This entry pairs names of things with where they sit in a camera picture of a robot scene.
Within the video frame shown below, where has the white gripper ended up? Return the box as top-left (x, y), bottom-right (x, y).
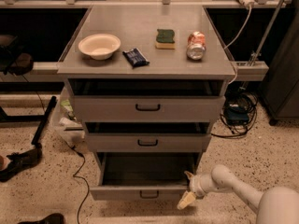
top-left (177, 171), bottom-right (216, 210)

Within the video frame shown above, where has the grey bottom drawer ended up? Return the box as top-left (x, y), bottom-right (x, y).
top-left (90, 152), bottom-right (202, 201)

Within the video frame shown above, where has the grey drawer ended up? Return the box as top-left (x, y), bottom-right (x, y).
top-left (68, 79), bottom-right (226, 123)
top-left (90, 152), bottom-right (202, 201)
top-left (85, 122), bottom-right (211, 152)

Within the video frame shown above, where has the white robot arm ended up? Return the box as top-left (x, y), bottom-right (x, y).
top-left (178, 164), bottom-right (299, 224)

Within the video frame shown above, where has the grey middle drawer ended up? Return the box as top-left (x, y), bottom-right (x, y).
top-left (85, 122), bottom-right (211, 152)

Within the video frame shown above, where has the grey drawer cabinet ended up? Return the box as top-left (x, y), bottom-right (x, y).
top-left (57, 5), bottom-right (236, 173)

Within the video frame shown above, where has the grey top drawer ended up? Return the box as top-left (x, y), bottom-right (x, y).
top-left (68, 79), bottom-right (226, 123)

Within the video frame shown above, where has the dark grey side cabinet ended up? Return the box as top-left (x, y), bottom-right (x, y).
top-left (259, 6), bottom-right (299, 126)

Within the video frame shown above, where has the clear plastic bag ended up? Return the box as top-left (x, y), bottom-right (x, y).
top-left (50, 88), bottom-right (85, 145)

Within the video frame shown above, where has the dark blue snack packet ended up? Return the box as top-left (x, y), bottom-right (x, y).
top-left (122, 49), bottom-right (150, 68)

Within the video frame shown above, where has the crushed red soda can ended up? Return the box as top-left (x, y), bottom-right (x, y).
top-left (186, 31), bottom-right (206, 61)

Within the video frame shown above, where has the metal diagonal pole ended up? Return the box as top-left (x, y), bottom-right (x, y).
top-left (247, 0), bottom-right (285, 66)

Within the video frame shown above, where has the green yellow sponge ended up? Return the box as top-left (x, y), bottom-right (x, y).
top-left (155, 29), bottom-right (176, 49)

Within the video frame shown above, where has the black bar on floor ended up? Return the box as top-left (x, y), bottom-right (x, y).
top-left (31, 96), bottom-right (57, 148)

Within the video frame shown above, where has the dark shoe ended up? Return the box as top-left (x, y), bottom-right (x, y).
top-left (0, 148), bottom-right (42, 182)

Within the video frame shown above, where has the dark office chair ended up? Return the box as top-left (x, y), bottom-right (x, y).
top-left (0, 35), bottom-right (34, 76)

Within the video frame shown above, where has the tangled black cable pile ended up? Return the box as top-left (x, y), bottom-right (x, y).
top-left (211, 90), bottom-right (260, 139)

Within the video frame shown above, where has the black floor cable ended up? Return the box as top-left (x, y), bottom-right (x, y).
top-left (70, 145), bottom-right (91, 224)

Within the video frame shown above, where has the white power cable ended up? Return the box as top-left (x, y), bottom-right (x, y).
top-left (223, 4), bottom-right (253, 86)

